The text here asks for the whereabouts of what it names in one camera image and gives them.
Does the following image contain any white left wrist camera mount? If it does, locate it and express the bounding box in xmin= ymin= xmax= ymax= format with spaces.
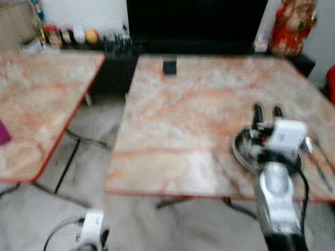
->
xmin=81 ymin=209 xmax=105 ymax=246

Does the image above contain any orange marble pattern table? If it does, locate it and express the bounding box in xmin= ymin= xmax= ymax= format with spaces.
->
xmin=0 ymin=50 xmax=107 ymax=185
xmin=104 ymin=54 xmax=335 ymax=218

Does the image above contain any black television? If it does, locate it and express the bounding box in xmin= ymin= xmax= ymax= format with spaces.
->
xmin=127 ymin=0 xmax=269 ymax=53

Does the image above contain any dark mug with pens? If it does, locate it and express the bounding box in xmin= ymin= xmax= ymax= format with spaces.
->
xmin=119 ymin=24 xmax=131 ymax=53

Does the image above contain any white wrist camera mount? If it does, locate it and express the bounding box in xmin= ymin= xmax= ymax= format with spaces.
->
xmin=81 ymin=209 xmax=105 ymax=246
xmin=264 ymin=119 xmax=308 ymax=155

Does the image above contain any purple plastic cup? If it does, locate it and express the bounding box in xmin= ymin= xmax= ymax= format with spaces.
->
xmin=0 ymin=119 xmax=12 ymax=146

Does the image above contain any red plastic stool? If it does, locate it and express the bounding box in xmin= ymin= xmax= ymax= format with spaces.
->
xmin=327 ymin=65 xmax=335 ymax=105

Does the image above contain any black white egg figurine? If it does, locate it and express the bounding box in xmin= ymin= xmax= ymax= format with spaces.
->
xmin=60 ymin=29 xmax=73 ymax=45

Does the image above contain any gold trophy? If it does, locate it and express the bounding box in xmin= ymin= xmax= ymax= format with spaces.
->
xmin=31 ymin=0 xmax=46 ymax=43

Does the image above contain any round steel plate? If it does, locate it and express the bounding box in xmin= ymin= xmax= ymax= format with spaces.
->
xmin=232 ymin=124 xmax=305 ymax=175

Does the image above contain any red lidded clear jar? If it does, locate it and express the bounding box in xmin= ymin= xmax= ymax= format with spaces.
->
xmin=44 ymin=25 xmax=60 ymax=48

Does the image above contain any red gold statue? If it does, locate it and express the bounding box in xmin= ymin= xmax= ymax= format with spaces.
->
xmin=269 ymin=0 xmax=319 ymax=57

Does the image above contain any yellow egg figurine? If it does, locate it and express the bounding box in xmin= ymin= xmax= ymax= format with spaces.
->
xmin=85 ymin=28 xmax=99 ymax=45

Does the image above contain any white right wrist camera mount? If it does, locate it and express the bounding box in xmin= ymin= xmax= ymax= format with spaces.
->
xmin=264 ymin=119 xmax=308 ymax=155

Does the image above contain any silver metal spoon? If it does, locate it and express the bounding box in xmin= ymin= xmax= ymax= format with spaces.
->
xmin=302 ymin=136 xmax=332 ymax=192

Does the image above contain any black small box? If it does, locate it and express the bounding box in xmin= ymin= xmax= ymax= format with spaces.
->
xmin=163 ymin=60 xmax=177 ymax=76

